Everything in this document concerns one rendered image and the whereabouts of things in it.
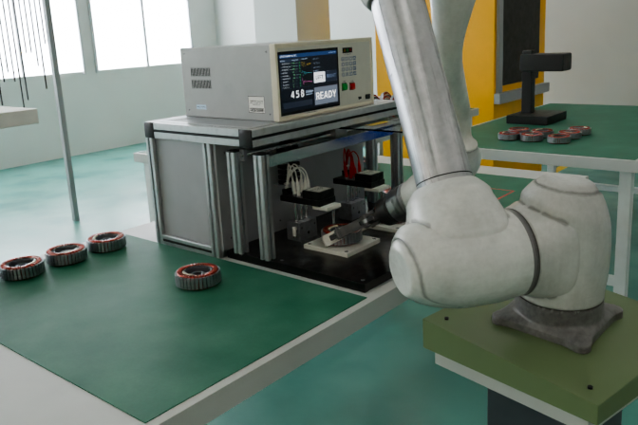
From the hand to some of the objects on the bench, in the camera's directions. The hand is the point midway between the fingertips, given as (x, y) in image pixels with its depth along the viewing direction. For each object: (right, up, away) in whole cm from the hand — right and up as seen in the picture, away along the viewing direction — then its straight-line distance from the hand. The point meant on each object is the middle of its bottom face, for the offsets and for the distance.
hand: (342, 233), depth 182 cm
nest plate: (0, -3, +1) cm, 3 cm away
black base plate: (+7, -3, +11) cm, 14 cm away
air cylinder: (+4, +3, +28) cm, 28 cm away
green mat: (-51, -14, -23) cm, 58 cm away
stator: (-36, -11, -16) cm, 41 cm away
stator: (0, -2, +1) cm, 2 cm away
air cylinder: (-11, -2, +10) cm, 15 cm away
